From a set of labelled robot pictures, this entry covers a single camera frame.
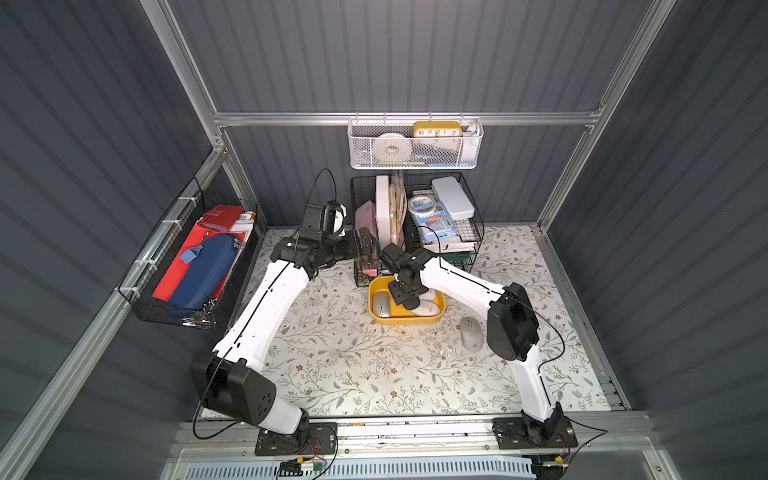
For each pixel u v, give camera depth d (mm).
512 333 530
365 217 1077
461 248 931
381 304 963
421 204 963
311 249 531
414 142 893
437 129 872
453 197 987
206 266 702
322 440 737
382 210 893
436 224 911
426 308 937
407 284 668
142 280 616
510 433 731
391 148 871
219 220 795
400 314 945
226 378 397
